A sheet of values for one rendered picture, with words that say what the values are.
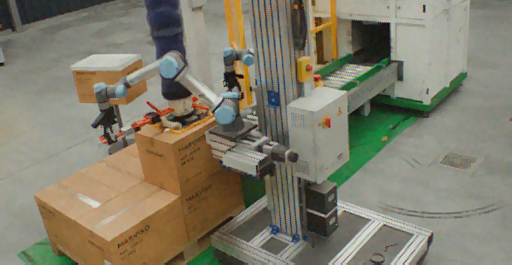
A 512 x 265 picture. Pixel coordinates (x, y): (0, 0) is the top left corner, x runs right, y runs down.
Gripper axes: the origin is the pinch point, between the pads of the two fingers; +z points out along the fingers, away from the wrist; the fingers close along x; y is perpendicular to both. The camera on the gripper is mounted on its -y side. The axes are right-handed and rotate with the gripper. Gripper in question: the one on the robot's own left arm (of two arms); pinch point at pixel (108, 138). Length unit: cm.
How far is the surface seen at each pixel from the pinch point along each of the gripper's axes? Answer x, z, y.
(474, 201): -161, 107, 206
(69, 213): 31, 53, -27
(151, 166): 7.4, 37.4, 30.9
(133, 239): -20, 63, -11
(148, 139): 4.0, 15.3, 30.9
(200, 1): 92, -45, 174
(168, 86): -3, -18, 50
